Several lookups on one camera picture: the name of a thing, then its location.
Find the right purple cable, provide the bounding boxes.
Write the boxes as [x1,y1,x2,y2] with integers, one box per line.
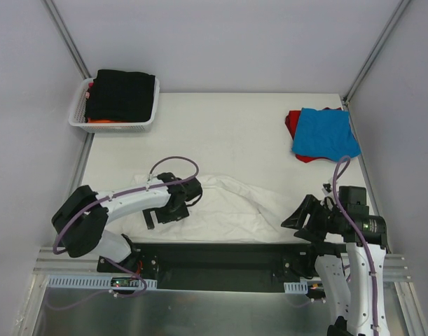
[287,155,382,336]

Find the red t shirt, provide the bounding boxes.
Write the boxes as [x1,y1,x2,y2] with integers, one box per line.
[284,107,344,165]

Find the blue t shirt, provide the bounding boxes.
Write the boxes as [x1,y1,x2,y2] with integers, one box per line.
[291,107,361,163]

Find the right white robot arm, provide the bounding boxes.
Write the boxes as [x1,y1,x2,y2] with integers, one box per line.
[281,186,390,335]

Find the left white cable duct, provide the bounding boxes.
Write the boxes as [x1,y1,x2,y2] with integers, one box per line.
[48,275,144,291]

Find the right white cable duct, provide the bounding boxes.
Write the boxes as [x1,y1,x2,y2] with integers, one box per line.
[284,281,308,295]

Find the black t shirt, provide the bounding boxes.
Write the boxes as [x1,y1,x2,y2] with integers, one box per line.
[85,69,156,123]

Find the white cable duct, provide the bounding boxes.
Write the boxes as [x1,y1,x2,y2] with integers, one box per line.
[284,281,308,295]
[48,275,144,291]

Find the pink t shirt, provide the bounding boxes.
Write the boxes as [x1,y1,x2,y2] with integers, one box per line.
[85,81,94,99]

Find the aluminium rail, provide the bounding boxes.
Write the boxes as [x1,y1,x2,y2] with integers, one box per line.
[33,247,413,282]

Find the white plastic basket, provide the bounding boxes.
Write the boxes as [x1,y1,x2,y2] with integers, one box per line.
[68,78,160,134]

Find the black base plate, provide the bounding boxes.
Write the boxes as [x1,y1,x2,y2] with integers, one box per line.
[96,241,345,294]

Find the white t shirt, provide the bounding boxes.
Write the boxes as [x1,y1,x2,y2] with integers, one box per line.
[107,175,302,243]

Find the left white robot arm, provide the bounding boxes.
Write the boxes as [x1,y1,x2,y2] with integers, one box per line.
[51,172,203,272]

